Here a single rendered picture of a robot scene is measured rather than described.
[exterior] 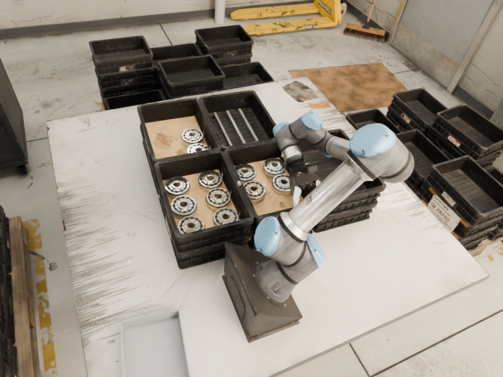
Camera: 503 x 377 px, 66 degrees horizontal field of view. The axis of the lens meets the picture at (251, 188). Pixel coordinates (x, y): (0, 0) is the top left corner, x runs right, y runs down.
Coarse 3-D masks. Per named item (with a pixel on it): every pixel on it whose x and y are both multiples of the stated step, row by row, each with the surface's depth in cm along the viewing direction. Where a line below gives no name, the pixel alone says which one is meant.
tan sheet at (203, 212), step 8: (184, 176) 171; (192, 176) 171; (192, 184) 168; (224, 184) 169; (192, 192) 165; (200, 192) 165; (200, 200) 162; (200, 208) 159; (208, 208) 160; (232, 208) 161; (200, 216) 156; (208, 216) 157; (208, 224) 154
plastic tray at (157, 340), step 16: (128, 320) 134; (144, 320) 136; (160, 320) 139; (176, 320) 140; (128, 336) 135; (144, 336) 135; (160, 336) 136; (176, 336) 136; (128, 352) 131; (144, 352) 131; (160, 352) 132; (176, 352) 132; (128, 368) 128; (144, 368) 128; (160, 368) 129; (176, 368) 129
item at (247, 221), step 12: (192, 156) 165; (156, 168) 158; (228, 168) 162; (240, 192) 154; (168, 204) 146; (168, 216) 145; (252, 216) 146; (216, 228) 141; (228, 228) 143; (180, 240) 138
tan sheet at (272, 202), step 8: (264, 160) 182; (256, 168) 178; (256, 176) 175; (264, 176) 175; (264, 184) 172; (272, 192) 169; (264, 200) 165; (272, 200) 166; (280, 200) 166; (288, 200) 167; (256, 208) 162; (264, 208) 163; (272, 208) 163; (280, 208) 163; (288, 208) 164
